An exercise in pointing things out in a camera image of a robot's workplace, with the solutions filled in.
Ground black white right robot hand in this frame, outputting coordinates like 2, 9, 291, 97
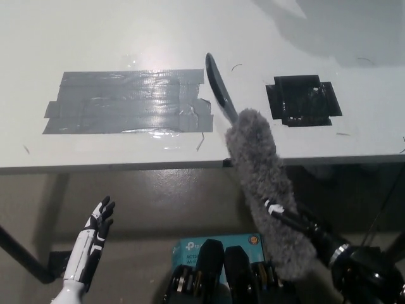
263, 198, 346, 265

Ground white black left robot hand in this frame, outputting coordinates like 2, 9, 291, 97
63, 195, 116, 291

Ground grey fluffy duster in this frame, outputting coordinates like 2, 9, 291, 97
204, 52, 318, 282

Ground black robot torso blocks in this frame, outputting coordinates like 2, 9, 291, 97
163, 239, 301, 304

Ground black metal table leg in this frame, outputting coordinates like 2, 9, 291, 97
0, 224, 71, 284

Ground teal router cardboard box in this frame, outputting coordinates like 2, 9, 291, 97
172, 233, 264, 284

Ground black tape square patch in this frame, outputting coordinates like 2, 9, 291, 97
265, 75, 343, 128

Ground grey duct tape patch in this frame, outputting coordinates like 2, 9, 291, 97
42, 68, 214, 136

